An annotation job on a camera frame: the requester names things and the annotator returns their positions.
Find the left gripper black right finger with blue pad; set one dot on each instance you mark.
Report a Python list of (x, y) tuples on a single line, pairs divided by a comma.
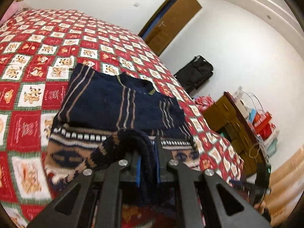
[(204, 199)]

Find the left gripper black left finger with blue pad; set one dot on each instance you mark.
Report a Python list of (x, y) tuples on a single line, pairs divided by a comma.
[(92, 199)]

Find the navy patterned knit sweater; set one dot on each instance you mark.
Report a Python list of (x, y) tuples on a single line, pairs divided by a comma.
[(104, 117)]

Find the beige patterned curtain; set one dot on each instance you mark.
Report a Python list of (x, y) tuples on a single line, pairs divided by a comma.
[(286, 184)]

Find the red box on dresser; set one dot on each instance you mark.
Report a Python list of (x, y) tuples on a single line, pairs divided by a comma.
[(262, 124)]

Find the brown wooden dresser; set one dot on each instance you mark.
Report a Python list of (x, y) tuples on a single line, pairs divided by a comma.
[(224, 117)]

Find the red checkered teddy bedspread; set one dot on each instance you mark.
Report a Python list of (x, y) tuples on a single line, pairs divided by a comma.
[(39, 50)]

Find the brown wooden door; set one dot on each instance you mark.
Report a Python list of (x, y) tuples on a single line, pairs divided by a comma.
[(167, 22)]

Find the pink folded blanket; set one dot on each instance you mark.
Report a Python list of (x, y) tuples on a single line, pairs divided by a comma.
[(13, 9)]

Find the black bag by wall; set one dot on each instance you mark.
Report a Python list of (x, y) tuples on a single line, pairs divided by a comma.
[(193, 75)]

